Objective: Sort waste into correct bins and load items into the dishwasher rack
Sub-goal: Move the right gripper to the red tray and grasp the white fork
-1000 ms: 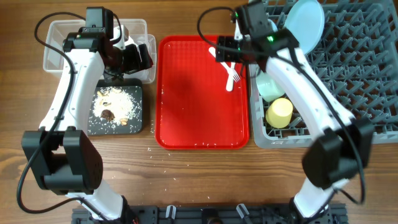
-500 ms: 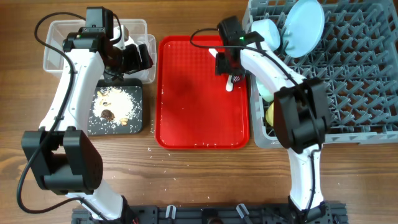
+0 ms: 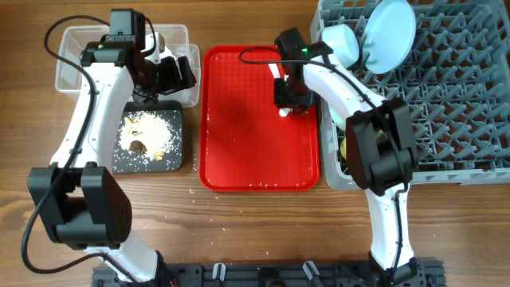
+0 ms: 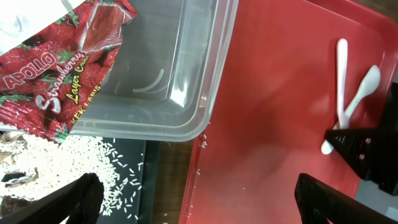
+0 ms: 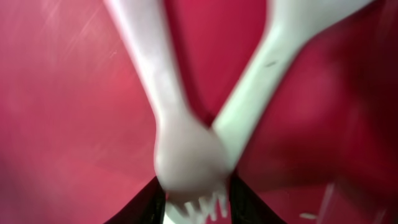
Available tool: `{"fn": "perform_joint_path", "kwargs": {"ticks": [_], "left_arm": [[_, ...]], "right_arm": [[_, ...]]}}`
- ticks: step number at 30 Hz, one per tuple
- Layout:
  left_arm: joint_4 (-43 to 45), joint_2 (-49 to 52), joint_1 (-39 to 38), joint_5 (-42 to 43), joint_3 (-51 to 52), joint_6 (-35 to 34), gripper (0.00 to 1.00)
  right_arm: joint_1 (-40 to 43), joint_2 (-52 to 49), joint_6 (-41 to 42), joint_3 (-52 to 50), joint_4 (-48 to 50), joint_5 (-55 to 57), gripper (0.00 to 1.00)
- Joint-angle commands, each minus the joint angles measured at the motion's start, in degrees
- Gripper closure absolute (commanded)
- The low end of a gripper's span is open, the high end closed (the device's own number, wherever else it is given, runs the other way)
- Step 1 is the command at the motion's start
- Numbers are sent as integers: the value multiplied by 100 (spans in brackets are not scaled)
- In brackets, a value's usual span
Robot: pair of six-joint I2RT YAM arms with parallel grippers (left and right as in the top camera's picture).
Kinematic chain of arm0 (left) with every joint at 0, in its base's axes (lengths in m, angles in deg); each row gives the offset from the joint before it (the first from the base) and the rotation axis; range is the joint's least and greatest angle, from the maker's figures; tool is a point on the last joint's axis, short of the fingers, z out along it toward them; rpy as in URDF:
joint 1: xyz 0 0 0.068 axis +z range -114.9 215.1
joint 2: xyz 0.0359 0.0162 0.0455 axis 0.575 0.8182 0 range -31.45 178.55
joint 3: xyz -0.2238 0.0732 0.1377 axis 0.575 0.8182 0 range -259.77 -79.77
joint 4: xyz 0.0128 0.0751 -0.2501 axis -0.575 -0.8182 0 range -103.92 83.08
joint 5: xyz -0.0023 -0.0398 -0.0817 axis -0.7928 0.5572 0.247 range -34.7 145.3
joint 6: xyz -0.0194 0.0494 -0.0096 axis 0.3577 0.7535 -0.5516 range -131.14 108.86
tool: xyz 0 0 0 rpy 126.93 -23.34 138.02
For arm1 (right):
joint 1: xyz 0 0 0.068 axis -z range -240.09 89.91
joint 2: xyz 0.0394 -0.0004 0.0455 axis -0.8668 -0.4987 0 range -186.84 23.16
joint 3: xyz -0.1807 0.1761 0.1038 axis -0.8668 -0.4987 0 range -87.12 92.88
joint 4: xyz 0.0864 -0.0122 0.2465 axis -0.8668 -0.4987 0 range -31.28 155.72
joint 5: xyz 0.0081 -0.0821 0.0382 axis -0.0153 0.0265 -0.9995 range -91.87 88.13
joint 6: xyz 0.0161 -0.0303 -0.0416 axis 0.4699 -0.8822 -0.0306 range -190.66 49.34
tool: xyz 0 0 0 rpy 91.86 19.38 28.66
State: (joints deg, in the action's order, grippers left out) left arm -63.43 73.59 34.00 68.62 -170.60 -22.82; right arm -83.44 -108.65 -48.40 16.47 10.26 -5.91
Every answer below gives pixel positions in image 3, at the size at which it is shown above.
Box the green bowl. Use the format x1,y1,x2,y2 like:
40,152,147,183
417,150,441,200
329,108,346,132

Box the rice and food scraps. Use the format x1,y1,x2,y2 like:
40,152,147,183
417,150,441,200
119,112,181,161

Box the yellow cup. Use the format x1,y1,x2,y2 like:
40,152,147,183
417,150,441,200
339,139,347,159

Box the light blue bowl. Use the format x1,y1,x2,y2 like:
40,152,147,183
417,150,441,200
321,24,359,69

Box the light blue plate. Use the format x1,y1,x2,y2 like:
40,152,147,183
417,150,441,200
361,0,416,74

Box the pink plastic fork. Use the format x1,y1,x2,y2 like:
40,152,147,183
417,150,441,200
269,63,281,79

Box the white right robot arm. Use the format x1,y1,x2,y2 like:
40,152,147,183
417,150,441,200
274,28,418,285

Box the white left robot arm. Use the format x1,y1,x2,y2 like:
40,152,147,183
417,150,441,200
22,36,196,286

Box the black food waste tray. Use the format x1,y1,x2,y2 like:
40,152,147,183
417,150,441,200
112,100,184,174

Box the grey dishwasher rack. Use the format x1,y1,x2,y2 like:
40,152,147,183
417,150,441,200
309,0,510,191

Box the white plastic spoon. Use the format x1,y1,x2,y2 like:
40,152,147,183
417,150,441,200
279,108,291,118

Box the red serving tray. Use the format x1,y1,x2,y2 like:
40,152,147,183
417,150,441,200
198,45,320,192

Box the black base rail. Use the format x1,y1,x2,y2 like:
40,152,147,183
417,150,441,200
91,261,445,287

